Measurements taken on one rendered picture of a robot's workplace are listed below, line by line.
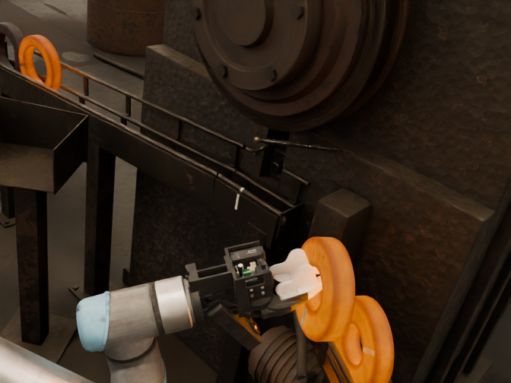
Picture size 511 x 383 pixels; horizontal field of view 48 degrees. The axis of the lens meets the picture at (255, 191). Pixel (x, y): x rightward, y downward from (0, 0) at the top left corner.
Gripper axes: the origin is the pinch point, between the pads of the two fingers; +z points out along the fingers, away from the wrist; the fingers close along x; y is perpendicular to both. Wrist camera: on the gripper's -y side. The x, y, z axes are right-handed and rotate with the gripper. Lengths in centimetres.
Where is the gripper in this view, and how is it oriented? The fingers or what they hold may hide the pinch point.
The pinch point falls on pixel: (324, 278)
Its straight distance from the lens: 87.8
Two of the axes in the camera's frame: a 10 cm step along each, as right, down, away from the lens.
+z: 9.7, -2.1, 1.5
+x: -2.4, -5.4, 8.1
